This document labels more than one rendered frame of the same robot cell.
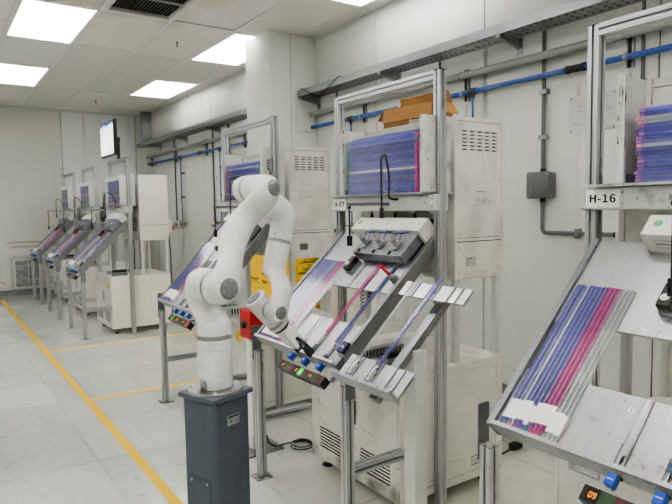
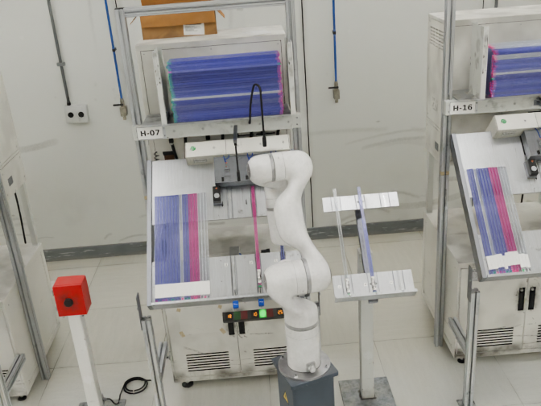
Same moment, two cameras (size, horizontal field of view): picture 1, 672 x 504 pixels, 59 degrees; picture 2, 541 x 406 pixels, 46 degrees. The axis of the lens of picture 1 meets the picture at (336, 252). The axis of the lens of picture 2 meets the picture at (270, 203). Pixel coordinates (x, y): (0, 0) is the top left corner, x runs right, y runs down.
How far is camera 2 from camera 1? 2.46 m
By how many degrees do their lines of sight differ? 57
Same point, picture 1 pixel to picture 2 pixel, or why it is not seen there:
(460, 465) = not seen: hidden behind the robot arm
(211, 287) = (325, 279)
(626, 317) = (510, 184)
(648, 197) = (493, 105)
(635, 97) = (476, 37)
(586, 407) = (530, 244)
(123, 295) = not seen: outside the picture
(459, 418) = not seen: hidden behind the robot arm
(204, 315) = (302, 307)
